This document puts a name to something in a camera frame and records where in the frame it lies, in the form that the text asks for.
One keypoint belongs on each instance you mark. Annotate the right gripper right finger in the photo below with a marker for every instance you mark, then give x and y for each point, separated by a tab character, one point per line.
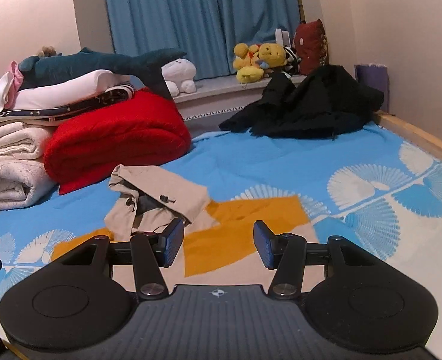
286	255

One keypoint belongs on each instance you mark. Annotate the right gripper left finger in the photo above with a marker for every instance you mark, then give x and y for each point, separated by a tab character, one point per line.
150	252

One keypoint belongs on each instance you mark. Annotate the beige and mustard hooded jacket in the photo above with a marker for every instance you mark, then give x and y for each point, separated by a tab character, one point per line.
218	246

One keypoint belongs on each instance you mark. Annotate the black clothes pile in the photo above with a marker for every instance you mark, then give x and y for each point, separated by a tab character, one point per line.
327	103

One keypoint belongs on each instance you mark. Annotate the grey-white folded blanket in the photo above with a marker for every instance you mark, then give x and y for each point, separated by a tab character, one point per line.
22	182

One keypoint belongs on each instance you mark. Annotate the blue and white bedsheet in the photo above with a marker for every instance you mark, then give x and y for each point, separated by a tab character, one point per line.
372	187

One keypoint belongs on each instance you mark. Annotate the red folded blanket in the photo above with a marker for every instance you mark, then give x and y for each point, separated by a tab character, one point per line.
144	130

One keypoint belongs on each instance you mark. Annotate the cream folded blanket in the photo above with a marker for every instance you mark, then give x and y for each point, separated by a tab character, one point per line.
19	140

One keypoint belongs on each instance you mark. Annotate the navy patterned folded cloth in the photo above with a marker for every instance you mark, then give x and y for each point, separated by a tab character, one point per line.
56	116

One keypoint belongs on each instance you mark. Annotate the pink and white cloth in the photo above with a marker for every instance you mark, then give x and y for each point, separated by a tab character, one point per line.
10	83

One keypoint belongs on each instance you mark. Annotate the white folded pillow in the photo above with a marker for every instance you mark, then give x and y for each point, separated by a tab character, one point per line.
76	90

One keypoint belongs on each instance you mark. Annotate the white plush toy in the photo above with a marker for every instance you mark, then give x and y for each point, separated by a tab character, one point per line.
179	77

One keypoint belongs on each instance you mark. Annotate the black white striped plush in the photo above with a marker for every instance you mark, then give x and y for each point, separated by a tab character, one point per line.
292	66

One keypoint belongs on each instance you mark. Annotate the yellow plush toys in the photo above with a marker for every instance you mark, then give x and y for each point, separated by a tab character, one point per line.
252	63

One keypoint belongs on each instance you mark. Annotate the blue shark plush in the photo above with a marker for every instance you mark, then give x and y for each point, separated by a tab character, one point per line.
53	70

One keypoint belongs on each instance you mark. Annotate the purple bag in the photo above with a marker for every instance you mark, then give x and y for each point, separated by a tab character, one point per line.
375	76

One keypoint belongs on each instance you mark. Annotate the dark red cushion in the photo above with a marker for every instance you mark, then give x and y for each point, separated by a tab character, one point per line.
310	43

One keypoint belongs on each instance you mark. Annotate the brown teddy plush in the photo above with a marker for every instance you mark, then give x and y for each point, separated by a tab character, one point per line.
45	52

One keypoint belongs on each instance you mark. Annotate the blue curtain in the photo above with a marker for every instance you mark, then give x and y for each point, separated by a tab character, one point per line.
207	30

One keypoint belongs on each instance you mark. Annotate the wooden bed frame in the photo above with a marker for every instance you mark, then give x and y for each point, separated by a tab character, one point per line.
426	141

